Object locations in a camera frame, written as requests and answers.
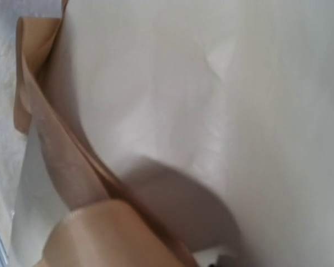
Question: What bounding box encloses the pink wrapping paper sheet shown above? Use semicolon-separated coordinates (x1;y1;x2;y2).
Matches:
9;1;334;266

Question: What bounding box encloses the brown ribbon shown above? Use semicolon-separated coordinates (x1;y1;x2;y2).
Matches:
12;16;201;267

